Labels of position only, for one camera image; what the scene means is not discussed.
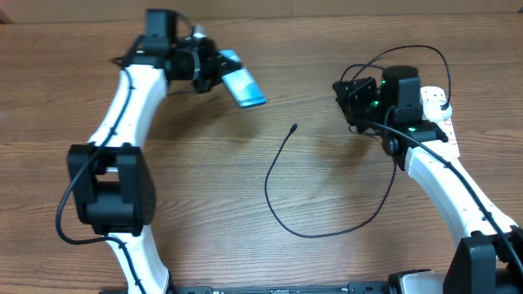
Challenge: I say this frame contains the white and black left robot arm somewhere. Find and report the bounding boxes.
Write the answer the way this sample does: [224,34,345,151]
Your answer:
[64,9,266,293]

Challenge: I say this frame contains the black USB charging cable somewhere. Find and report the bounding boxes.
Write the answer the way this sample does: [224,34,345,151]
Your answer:
[264,44,453,239]

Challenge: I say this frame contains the white charger plug adapter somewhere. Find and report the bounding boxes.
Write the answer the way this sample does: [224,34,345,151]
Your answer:
[422,100,453,122]

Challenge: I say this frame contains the white power strip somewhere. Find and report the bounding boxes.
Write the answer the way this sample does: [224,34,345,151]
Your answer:
[420,86,460,160]

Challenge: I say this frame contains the blue Samsung Galaxy smartphone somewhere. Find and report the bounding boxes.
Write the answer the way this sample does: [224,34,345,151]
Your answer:
[220,49,267,109]

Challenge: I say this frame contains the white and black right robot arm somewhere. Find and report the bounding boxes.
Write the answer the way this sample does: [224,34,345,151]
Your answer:
[333,65,522,293]

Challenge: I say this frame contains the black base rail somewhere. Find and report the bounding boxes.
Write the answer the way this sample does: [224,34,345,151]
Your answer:
[99,279,393,294]

